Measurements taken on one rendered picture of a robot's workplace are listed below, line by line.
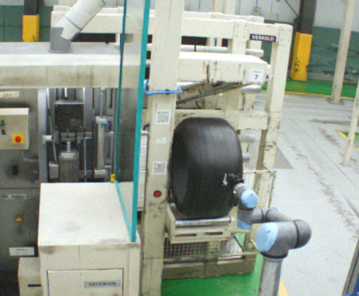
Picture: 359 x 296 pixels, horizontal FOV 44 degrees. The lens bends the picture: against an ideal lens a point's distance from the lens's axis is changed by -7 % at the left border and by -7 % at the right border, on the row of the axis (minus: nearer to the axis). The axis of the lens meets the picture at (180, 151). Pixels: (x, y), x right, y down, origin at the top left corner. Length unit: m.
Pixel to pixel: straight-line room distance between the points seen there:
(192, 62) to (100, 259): 1.36
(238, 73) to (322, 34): 9.72
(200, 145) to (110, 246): 0.90
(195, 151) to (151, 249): 0.71
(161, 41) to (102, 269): 1.17
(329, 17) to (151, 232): 10.39
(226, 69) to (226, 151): 0.54
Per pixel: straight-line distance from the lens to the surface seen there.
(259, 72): 2.91
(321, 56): 12.59
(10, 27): 11.94
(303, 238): 1.92
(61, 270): 1.89
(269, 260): 1.92
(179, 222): 2.72
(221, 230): 2.80
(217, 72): 2.81
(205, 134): 2.55
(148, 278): 3.00
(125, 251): 1.86
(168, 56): 2.44
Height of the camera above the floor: 2.25
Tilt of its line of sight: 21 degrees down
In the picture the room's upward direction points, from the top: 5 degrees clockwise
